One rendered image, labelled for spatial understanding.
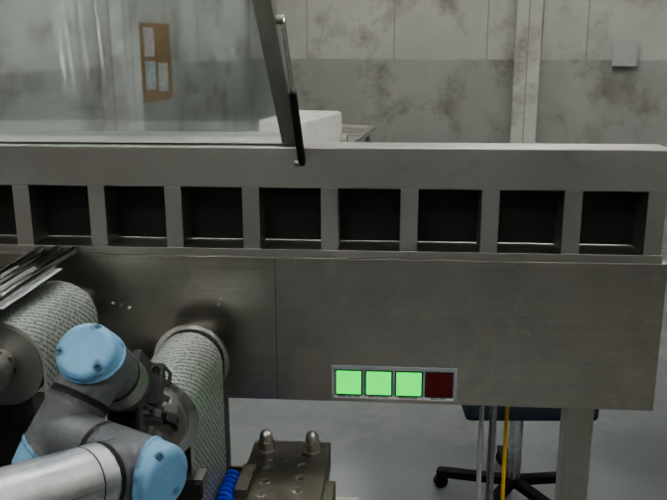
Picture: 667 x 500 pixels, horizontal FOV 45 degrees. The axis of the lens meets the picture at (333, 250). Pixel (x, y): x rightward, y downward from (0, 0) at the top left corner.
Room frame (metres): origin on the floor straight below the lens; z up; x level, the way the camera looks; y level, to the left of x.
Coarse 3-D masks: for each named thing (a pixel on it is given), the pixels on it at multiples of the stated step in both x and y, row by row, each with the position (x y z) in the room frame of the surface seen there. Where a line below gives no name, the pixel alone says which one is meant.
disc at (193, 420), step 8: (176, 392) 1.20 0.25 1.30; (184, 392) 1.20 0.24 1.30; (184, 400) 1.20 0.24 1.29; (192, 408) 1.20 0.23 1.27; (192, 416) 1.20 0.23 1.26; (192, 424) 1.20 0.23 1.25; (192, 432) 1.20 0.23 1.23; (184, 440) 1.20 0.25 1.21; (192, 440) 1.20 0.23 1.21; (184, 448) 1.20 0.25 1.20
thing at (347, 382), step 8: (336, 376) 1.50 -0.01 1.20; (344, 376) 1.50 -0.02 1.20; (352, 376) 1.50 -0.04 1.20; (360, 376) 1.50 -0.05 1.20; (336, 384) 1.50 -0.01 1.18; (344, 384) 1.50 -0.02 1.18; (352, 384) 1.50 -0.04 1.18; (360, 384) 1.50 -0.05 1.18; (336, 392) 1.50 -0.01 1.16; (344, 392) 1.50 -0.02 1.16; (352, 392) 1.50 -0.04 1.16; (360, 392) 1.50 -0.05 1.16
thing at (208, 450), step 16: (208, 416) 1.32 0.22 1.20; (208, 432) 1.31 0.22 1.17; (224, 432) 1.44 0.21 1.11; (192, 448) 1.21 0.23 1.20; (208, 448) 1.31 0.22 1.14; (224, 448) 1.43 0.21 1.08; (192, 464) 1.21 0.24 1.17; (208, 464) 1.30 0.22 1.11; (224, 464) 1.43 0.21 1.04; (208, 480) 1.30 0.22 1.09; (208, 496) 1.29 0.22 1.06
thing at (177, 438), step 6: (168, 396) 1.19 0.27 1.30; (162, 402) 1.20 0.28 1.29; (180, 402) 1.20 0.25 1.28; (180, 408) 1.19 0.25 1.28; (180, 414) 1.19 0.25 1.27; (186, 414) 1.20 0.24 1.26; (180, 420) 1.19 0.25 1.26; (186, 420) 1.19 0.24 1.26; (180, 426) 1.19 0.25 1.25; (186, 426) 1.19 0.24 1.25; (180, 432) 1.19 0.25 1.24; (186, 432) 1.20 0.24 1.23; (174, 438) 1.19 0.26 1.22; (180, 438) 1.19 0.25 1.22
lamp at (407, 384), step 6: (396, 372) 1.49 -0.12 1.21; (402, 372) 1.49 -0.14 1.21; (396, 378) 1.49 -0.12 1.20; (402, 378) 1.49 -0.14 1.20; (408, 378) 1.49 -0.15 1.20; (414, 378) 1.49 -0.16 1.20; (420, 378) 1.49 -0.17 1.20; (396, 384) 1.49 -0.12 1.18; (402, 384) 1.49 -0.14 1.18; (408, 384) 1.49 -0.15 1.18; (414, 384) 1.49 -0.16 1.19; (420, 384) 1.49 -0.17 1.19; (396, 390) 1.49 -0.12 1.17; (402, 390) 1.49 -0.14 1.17; (408, 390) 1.49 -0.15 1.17; (414, 390) 1.49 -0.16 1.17; (420, 390) 1.49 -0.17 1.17
